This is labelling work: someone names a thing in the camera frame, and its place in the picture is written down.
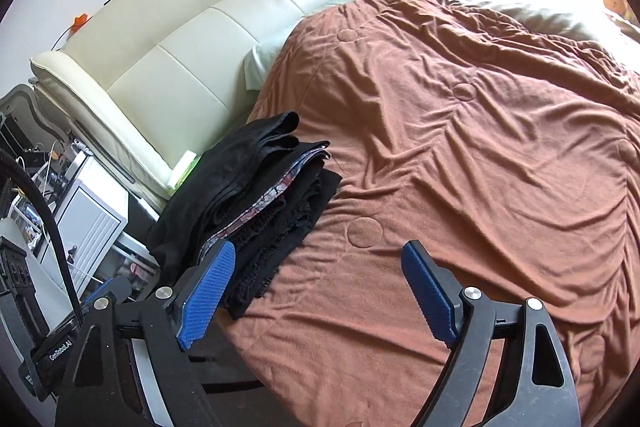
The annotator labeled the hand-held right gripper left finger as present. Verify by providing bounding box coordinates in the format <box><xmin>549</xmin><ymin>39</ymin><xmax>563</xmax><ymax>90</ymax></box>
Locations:
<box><xmin>52</xmin><ymin>240</ymin><xmax>237</xmax><ymax>427</ymax></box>

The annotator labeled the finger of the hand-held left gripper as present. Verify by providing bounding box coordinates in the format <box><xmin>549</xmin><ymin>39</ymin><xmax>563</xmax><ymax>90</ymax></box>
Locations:
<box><xmin>80</xmin><ymin>276</ymin><xmax>133</xmax><ymax>314</ymax></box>

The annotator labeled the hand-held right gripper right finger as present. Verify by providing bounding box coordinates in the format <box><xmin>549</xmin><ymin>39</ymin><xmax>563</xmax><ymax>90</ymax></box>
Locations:
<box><xmin>401</xmin><ymin>240</ymin><xmax>582</xmax><ymax>427</ymax></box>

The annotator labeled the white panelled nightstand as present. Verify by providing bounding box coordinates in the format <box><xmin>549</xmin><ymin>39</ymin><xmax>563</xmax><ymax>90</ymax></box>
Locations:
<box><xmin>37</xmin><ymin>146</ymin><xmax>130</xmax><ymax>280</ymax></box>

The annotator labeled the stack of folded clothes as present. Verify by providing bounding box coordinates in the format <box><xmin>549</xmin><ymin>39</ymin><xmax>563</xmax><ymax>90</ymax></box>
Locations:
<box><xmin>200</xmin><ymin>141</ymin><xmax>343</xmax><ymax>320</ymax></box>

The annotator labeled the brown blanket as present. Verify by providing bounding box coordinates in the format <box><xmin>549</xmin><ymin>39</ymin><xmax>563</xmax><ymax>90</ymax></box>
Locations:
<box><xmin>220</xmin><ymin>0</ymin><xmax>640</xmax><ymax>427</ymax></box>

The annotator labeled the pale green box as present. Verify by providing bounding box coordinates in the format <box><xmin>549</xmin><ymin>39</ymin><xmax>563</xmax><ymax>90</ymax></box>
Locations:
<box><xmin>167</xmin><ymin>149</ymin><xmax>202</xmax><ymax>194</ymax></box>

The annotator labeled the clutter of small desk things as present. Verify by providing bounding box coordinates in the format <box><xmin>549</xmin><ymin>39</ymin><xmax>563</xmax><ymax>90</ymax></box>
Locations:
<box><xmin>0</xmin><ymin>112</ymin><xmax>81</xmax><ymax>253</ymax></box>

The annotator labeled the pale green pillow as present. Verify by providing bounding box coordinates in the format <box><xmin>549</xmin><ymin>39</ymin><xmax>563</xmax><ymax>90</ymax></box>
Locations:
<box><xmin>243</xmin><ymin>31</ymin><xmax>302</xmax><ymax>92</ymax></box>

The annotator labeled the cream leather headboard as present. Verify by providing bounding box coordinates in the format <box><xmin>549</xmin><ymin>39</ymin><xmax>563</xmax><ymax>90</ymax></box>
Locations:
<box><xmin>30</xmin><ymin>0</ymin><xmax>417</xmax><ymax>204</ymax></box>

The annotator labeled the white ornate furniture frame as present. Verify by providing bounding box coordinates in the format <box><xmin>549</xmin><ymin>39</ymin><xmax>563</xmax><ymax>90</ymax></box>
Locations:
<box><xmin>0</xmin><ymin>82</ymin><xmax>77</xmax><ymax>148</ymax></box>

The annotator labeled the thin black wall cable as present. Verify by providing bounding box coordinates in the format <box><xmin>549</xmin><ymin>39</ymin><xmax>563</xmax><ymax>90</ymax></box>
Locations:
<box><xmin>54</xmin><ymin>0</ymin><xmax>122</xmax><ymax>54</ymax></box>

